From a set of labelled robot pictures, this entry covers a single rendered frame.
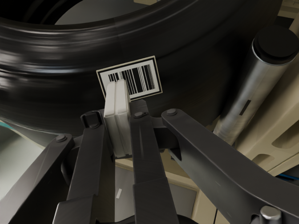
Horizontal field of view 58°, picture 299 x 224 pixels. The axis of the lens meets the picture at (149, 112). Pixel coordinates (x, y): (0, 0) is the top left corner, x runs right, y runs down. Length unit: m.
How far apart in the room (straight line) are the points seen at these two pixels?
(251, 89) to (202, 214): 0.56
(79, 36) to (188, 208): 0.70
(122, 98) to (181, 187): 0.74
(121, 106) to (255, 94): 0.22
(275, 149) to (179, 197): 0.50
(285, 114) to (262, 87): 0.04
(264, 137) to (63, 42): 0.29
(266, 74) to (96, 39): 0.18
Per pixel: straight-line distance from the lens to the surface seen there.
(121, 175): 0.92
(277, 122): 0.36
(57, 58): 0.29
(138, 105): 0.18
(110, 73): 0.27
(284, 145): 0.44
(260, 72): 0.31
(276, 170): 0.55
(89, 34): 0.29
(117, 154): 0.17
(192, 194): 0.90
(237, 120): 0.43
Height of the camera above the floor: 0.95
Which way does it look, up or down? 11 degrees up
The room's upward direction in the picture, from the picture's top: 75 degrees counter-clockwise
